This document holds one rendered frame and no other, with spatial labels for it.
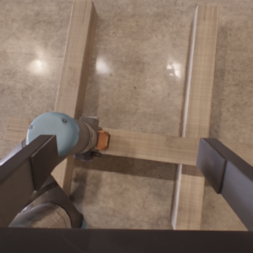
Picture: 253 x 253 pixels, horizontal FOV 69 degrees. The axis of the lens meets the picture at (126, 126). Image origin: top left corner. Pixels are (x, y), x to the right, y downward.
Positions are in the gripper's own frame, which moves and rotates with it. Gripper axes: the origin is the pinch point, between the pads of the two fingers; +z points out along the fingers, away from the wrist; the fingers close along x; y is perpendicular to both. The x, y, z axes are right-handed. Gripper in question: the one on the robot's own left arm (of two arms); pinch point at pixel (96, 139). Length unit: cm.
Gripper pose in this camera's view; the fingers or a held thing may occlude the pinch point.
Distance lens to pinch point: 69.4
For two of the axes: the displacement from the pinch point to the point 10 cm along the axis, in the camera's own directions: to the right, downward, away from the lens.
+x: 1.2, -9.9, 1.0
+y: 9.9, 1.1, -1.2
